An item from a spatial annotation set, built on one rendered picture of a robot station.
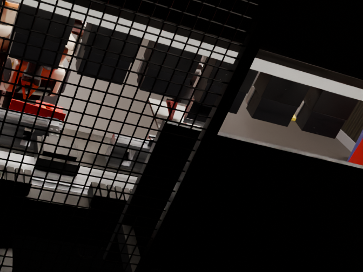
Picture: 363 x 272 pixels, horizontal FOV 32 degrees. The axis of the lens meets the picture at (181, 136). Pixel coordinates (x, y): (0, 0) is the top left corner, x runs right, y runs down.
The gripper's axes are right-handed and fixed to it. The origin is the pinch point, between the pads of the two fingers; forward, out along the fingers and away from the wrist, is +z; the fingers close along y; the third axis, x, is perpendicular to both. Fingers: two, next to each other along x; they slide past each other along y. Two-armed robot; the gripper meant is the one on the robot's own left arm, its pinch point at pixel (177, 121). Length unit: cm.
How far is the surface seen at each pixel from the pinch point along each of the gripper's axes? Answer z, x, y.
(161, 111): -2.2, 7.9, -4.0
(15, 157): 20, -30, -56
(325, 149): -5, 228, 228
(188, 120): -1.4, -13.8, -2.1
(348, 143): -15, 239, 256
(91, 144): 14.5, 3.3, -27.5
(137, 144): 10.3, -9.5, -15.8
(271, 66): -24.2, -30.0, 14.4
